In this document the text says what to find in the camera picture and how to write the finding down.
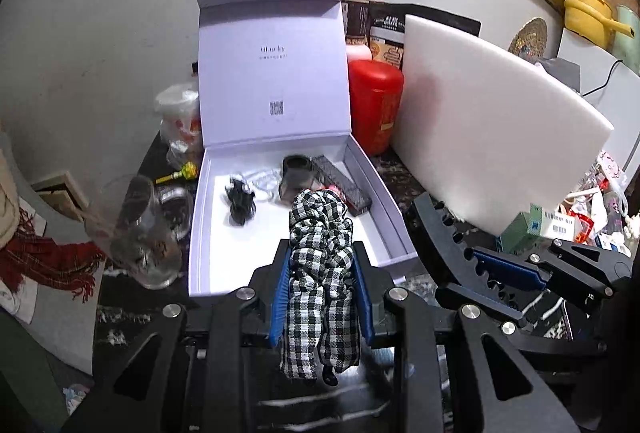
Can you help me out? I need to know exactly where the black white gingham scrunchie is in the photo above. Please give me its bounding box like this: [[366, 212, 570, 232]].
[[281, 190, 360, 387]]

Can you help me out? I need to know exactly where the black lace pearl hair bow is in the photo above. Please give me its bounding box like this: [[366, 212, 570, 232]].
[[226, 178, 255, 226]]

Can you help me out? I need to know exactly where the clear acrylic hair clip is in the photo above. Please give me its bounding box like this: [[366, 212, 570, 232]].
[[234, 169, 282, 202]]

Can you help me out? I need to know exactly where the green white small carton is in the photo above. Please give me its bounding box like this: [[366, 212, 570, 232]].
[[497, 205, 576, 255]]

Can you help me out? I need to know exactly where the white foam board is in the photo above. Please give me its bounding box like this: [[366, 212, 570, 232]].
[[393, 15, 614, 236]]

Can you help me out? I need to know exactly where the yellow lollipop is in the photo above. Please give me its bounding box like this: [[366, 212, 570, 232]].
[[154, 162, 198, 185]]

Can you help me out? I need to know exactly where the clear glass mug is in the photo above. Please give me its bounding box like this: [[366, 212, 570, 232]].
[[84, 174, 193, 290]]

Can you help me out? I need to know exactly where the white lavender gift box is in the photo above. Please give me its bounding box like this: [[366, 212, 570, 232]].
[[188, 0, 418, 297]]

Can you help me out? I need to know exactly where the red plastic canister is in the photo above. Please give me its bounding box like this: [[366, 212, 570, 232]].
[[348, 60, 405, 156]]

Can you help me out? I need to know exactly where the red plaid scarf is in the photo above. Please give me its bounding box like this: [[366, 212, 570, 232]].
[[1, 209, 106, 303]]

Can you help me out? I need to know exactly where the plastic cup in bag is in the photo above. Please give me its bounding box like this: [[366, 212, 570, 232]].
[[154, 82, 204, 170]]

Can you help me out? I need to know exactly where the woven round decoration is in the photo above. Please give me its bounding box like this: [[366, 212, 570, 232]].
[[508, 17, 548, 63]]

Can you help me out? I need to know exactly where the pink bottle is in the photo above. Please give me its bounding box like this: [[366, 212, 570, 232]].
[[346, 44, 372, 63]]

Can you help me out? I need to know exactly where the black snack pouch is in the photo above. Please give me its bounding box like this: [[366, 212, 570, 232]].
[[369, 2, 482, 69]]

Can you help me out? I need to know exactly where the yellow enamel pot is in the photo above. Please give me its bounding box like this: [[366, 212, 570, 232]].
[[564, 0, 639, 50]]

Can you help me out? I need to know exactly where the beige fleece blanket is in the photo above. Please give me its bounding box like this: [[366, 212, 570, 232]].
[[0, 153, 21, 248]]

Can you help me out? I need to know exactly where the brown-label clear jar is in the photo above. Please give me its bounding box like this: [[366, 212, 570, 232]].
[[342, 0, 370, 45]]

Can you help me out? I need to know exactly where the leaning wooden picture frame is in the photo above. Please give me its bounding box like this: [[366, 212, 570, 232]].
[[30, 171, 89, 222]]

